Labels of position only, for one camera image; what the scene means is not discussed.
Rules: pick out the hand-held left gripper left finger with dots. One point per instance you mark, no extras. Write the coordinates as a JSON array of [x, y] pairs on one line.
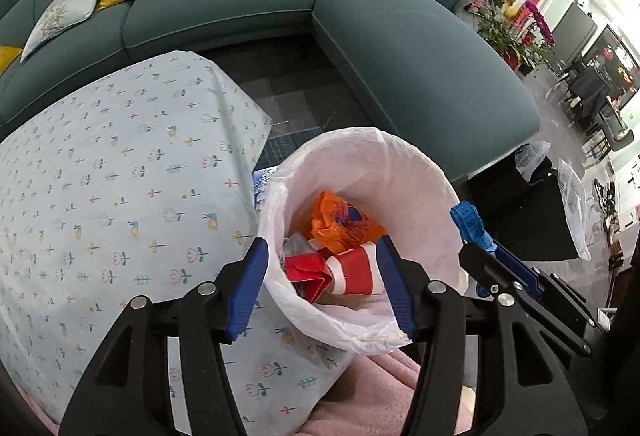
[[245, 291]]

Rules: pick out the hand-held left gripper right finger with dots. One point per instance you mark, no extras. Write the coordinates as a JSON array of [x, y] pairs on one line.
[[397, 291]]

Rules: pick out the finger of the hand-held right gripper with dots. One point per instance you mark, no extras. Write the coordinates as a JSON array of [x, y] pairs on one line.
[[520, 268], [550, 321]]

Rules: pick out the red and white paper cup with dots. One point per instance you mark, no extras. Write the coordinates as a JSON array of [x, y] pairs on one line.
[[357, 271]]

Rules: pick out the red paper piece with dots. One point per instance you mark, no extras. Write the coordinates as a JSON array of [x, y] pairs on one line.
[[305, 273]]

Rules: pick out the orange plastic bag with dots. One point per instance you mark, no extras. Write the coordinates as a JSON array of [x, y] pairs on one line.
[[330, 221]]

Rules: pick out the trash bin with white bag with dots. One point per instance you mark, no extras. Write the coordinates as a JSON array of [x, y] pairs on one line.
[[380, 165]]

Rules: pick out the black floor mat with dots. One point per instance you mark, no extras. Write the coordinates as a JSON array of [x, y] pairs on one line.
[[520, 211]]

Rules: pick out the clear plastic bag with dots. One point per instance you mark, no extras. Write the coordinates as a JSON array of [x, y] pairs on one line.
[[575, 211], [532, 158]]

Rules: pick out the pink fleece blanket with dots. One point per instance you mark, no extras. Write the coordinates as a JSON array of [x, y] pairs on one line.
[[370, 391]]

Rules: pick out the blue patterned cloth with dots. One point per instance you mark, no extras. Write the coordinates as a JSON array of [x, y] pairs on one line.
[[262, 188]]

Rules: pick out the floral printed tablecloth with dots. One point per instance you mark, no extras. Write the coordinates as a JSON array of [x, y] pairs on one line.
[[100, 165]]

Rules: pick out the dark green sofa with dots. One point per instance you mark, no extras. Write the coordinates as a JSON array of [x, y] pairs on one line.
[[400, 55]]

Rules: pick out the potted orchid plant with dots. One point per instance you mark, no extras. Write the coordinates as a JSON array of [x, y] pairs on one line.
[[505, 30]]

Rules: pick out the pale green embroidered cushion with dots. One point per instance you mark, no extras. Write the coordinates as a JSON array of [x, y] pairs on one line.
[[65, 10]]

